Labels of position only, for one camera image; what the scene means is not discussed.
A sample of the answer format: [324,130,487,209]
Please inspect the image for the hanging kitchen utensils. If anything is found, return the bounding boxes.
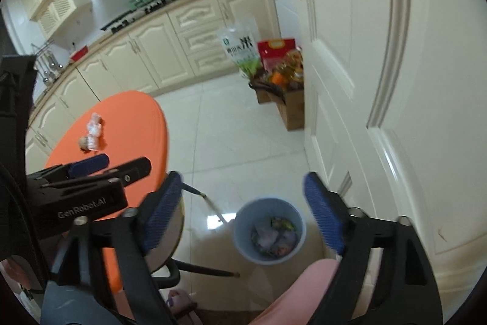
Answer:
[30,43,65,86]

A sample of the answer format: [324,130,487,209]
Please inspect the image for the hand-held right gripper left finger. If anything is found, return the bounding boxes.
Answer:
[42,171,183,325]

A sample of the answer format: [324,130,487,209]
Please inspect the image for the clear knotted plastic bag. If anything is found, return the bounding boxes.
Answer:
[86,113,104,151]

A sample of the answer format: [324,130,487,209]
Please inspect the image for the orange round table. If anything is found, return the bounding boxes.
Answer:
[25,91,170,291]

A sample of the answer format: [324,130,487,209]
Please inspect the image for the black gas stove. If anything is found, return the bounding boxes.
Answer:
[100,3,168,34]

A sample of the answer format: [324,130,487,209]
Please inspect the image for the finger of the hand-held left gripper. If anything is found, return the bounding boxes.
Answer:
[69,154,111,176]
[103,157,153,183]

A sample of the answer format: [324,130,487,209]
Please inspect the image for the white panel door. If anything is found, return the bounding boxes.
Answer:
[282,0,487,325]

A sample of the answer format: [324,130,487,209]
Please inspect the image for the red plastic basin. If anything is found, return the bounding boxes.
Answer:
[69,46,89,62]

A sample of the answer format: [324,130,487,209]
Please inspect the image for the pile of crumpled wrappers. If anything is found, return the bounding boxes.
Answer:
[251,216,299,258]

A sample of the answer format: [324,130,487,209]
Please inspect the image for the brown cardboard box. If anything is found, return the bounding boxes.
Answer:
[249,77,305,131]

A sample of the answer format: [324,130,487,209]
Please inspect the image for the round stool black legs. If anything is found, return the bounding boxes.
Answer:
[145,180,241,289]

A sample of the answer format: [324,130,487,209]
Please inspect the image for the cream base cabinets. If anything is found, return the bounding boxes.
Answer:
[25,0,282,173]

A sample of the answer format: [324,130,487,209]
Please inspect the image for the red rice bag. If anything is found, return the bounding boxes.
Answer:
[257,38,297,72]

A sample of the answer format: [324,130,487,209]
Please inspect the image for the cooking oil bottle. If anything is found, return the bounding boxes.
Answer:
[272,55,305,86]

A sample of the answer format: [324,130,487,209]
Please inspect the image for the clear rice bag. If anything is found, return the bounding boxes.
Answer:
[217,20,263,79]

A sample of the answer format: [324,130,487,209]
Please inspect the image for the blue trash bin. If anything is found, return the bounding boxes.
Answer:
[233,197,307,265]

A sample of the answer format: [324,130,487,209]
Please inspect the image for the pink slipper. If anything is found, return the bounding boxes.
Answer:
[166,289,201,325]

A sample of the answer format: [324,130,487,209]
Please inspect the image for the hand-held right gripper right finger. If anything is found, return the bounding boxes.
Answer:
[302,172,444,325]

